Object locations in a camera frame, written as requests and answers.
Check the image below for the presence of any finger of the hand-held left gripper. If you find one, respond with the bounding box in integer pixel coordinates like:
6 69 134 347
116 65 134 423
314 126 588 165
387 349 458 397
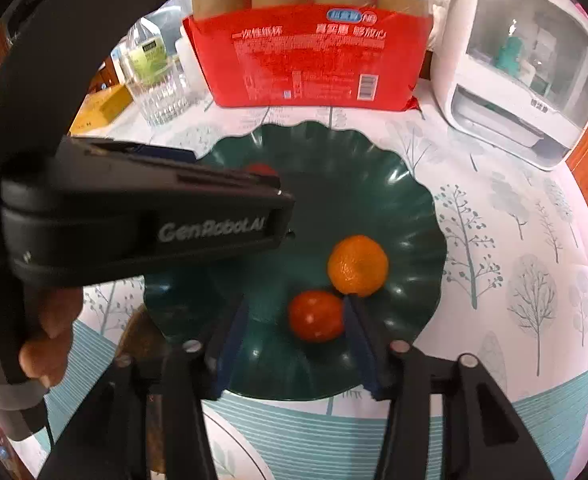
124 160 281 197
61 136 200 167

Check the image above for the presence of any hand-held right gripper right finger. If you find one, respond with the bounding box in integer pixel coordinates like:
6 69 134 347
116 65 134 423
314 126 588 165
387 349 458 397
341 294 555 480

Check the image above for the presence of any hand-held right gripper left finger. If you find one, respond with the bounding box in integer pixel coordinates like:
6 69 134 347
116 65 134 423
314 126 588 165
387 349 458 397
39 292 252 480

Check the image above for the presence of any red bayberry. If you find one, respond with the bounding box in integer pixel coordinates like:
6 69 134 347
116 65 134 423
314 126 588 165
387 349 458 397
244 162 279 179

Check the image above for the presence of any small red tomato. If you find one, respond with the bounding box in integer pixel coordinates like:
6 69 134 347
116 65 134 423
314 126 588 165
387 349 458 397
288 290 346 343

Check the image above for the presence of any orange tangerine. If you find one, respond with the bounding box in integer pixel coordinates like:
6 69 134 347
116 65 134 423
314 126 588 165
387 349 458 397
327 235 390 297

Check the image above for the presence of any dark green scalloped plate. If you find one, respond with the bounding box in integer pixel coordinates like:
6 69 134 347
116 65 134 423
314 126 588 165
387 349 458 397
143 121 448 402

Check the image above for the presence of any person's left hand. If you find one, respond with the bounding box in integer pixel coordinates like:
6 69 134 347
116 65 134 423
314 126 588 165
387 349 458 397
18 287 84 388

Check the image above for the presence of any yellow cardboard box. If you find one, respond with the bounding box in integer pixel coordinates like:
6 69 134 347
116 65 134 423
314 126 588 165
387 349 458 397
69 82 136 136

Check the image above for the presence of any clear ribbed drinking glass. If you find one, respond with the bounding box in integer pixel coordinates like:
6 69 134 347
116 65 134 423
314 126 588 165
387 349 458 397
123 55 196 127

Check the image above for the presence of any white plate green rim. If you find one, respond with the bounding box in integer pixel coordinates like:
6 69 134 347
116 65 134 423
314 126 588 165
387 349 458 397
201 406 275 480

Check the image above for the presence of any green label plastic bottle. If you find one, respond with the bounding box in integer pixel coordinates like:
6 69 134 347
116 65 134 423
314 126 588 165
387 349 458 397
118 15 176 86

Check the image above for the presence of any red paper cup pack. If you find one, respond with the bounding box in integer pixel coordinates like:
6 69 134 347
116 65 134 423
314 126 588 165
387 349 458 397
181 0 462 111

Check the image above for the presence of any tree print tablecloth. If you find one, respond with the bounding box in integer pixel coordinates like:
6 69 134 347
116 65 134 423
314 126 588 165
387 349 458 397
0 45 588 480

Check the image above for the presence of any white cosmetics organizer box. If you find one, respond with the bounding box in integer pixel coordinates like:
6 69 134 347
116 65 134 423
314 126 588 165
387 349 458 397
431 0 588 171

